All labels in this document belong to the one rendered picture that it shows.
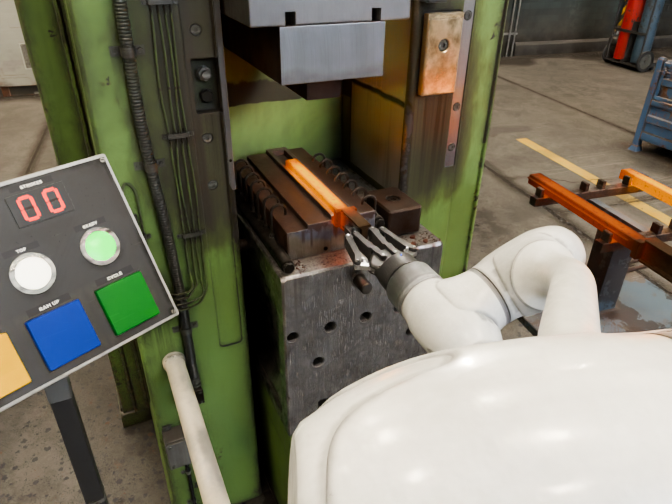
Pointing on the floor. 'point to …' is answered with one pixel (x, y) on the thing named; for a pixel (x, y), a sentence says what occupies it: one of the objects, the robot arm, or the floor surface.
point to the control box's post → (75, 438)
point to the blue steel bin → (656, 110)
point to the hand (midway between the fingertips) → (354, 225)
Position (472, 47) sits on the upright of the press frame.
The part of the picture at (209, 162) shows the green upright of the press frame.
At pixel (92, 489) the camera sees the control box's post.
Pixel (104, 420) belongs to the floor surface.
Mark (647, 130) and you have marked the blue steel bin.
